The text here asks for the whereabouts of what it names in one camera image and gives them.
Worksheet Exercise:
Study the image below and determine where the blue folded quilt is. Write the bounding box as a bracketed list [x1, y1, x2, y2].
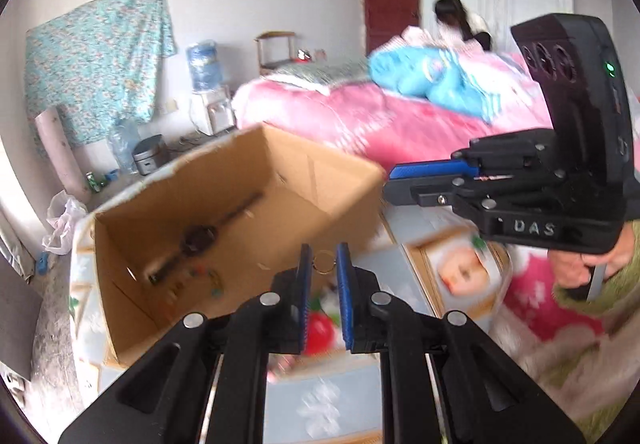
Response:
[368, 45, 502, 123]

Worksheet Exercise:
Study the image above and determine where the clear empty water bottle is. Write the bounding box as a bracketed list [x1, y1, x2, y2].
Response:
[107, 118, 140, 174]

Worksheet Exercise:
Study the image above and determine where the right hand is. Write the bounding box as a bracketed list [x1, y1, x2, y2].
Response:
[548, 222, 636, 289]

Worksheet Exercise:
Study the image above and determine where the grey cabinet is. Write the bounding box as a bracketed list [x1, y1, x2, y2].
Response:
[0, 256, 42, 380]

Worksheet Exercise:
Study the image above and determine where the green fuzzy sleeve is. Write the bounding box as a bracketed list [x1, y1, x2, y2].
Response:
[553, 221, 639, 443]

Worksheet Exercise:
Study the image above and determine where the teal floral wall cloth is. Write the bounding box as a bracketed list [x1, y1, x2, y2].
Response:
[24, 0, 177, 148]

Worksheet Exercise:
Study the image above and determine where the blue water jug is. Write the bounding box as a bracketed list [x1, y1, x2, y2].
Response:
[186, 40, 224, 92]

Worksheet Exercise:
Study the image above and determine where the grey rice cooker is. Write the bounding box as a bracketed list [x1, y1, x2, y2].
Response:
[132, 134, 170, 176]

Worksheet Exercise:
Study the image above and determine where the wooden chair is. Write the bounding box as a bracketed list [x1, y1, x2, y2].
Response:
[254, 30, 297, 76]

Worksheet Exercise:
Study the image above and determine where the fruit print tablecloth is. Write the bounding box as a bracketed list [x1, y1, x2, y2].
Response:
[72, 204, 511, 443]

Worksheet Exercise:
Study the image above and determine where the pink floral blanket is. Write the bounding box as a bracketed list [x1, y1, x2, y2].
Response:
[232, 26, 640, 350]

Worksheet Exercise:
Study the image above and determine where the black wrist watch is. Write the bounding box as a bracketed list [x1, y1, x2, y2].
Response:
[148, 192, 262, 286]

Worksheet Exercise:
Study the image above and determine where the brown cardboard box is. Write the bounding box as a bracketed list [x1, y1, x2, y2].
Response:
[93, 126, 385, 366]

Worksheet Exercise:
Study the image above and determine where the white water dispenser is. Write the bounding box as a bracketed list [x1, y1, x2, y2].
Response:
[190, 84, 235, 136]

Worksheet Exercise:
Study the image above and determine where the white plastic bag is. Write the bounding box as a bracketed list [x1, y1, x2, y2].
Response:
[42, 190, 88, 256]

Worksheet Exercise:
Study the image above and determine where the person with black hair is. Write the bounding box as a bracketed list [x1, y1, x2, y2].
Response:
[434, 0, 492, 52]

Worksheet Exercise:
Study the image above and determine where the grey lace pillow cover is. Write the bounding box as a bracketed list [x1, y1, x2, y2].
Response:
[266, 58, 371, 96]

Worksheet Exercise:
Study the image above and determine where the pink rolled mat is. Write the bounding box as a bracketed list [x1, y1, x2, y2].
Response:
[35, 106, 92, 204]

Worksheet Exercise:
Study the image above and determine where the green can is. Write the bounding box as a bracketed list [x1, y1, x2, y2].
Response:
[86, 171, 102, 194]

